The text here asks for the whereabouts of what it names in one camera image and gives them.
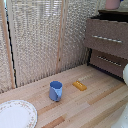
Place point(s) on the white rounded robot base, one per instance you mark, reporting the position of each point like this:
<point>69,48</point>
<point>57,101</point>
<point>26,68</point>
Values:
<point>120,120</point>

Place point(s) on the white plate with floral rim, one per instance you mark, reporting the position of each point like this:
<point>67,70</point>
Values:
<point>16,115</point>

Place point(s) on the blue plastic cup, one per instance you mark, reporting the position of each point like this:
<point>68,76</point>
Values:
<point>55,92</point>

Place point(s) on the woven bamboo screen panel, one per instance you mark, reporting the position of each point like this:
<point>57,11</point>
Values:
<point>76,33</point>
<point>2,66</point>
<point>36,40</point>

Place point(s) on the yellow rectangular block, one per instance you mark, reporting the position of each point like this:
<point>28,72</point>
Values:
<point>80,86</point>

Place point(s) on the dark wooden cabinet frame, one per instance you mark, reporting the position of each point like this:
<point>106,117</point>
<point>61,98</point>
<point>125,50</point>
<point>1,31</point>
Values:
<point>113,14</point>

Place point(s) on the brown drawer front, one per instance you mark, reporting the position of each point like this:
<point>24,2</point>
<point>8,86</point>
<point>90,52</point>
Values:
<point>110,68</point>
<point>106,28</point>

